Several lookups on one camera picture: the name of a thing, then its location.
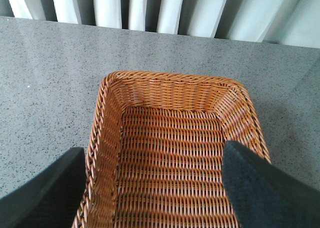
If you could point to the grey pleated curtain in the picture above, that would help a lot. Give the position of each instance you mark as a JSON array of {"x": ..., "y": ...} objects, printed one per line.
[{"x": 288, "y": 22}]

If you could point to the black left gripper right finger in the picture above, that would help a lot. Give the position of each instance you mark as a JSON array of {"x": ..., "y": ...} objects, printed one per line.
[{"x": 263, "y": 196}]

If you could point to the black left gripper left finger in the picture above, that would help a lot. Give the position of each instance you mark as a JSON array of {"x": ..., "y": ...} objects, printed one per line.
[{"x": 49, "y": 200}]

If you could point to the brown wicker basket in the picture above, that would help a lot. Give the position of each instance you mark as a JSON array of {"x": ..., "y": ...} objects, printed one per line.
[{"x": 155, "y": 152}]

